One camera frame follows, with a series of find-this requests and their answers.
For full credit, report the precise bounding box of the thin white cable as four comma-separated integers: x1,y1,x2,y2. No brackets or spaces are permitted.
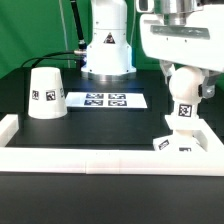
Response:
58,0,72,69

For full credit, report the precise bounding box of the white U-shaped fence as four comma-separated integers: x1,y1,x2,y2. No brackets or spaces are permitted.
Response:
0,114,224,176

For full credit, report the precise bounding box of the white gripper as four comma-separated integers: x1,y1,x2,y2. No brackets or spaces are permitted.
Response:
140,6,224,99

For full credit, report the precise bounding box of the white lamp shade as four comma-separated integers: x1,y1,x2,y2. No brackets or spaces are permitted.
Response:
28,67,67,119

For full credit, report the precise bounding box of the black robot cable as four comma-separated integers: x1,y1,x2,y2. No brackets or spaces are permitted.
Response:
20,0,88,69

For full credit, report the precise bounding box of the white tag sheet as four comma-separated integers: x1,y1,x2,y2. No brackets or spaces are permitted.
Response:
66,92,147,109

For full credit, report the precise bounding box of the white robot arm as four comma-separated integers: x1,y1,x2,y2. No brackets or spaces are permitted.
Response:
82,0,224,98

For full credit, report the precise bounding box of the white lamp bulb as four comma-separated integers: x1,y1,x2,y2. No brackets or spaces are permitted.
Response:
169,66,204,118

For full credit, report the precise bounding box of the white lamp base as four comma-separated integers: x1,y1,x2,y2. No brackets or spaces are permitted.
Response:
153,115,205,152

